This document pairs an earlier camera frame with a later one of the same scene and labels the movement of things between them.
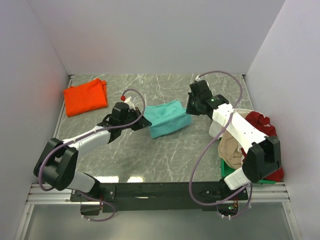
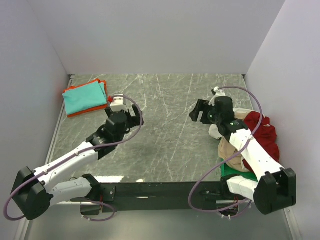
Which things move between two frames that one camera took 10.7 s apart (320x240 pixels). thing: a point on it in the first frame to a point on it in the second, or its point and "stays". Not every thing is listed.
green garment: (225, 170) stays
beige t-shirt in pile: (229, 146) stays
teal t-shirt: (165, 118) to (85, 97)
